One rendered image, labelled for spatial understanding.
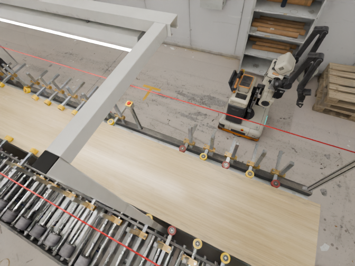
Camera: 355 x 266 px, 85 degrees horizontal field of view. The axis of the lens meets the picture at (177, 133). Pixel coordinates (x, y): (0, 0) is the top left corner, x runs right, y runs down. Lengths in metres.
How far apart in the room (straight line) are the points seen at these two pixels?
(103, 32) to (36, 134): 2.20
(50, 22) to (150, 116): 2.61
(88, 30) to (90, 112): 0.60
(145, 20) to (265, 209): 1.80
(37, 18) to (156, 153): 1.52
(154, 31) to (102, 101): 0.34
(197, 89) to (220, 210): 2.55
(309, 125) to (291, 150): 0.58
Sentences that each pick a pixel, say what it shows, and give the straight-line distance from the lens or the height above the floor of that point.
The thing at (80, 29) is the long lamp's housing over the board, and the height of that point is 2.37.
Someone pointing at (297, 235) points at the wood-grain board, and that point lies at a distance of 2.15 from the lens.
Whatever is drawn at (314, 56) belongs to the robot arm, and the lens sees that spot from 2.25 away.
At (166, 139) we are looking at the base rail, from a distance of 2.51.
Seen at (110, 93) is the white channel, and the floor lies 2.46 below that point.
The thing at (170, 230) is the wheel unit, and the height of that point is 0.90.
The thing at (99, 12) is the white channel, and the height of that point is 2.46.
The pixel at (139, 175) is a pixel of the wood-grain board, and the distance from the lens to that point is 2.16.
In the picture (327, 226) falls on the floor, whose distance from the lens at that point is 3.32.
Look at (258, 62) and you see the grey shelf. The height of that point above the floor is 0.14.
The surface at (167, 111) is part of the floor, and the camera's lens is 3.64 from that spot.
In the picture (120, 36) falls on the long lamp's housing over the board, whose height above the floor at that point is 2.37.
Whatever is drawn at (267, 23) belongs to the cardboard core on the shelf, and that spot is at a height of 0.98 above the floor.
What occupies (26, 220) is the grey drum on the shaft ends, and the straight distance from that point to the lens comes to 2.68.
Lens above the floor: 2.87
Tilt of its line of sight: 59 degrees down
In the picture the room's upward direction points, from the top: 10 degrees counter-clockwise
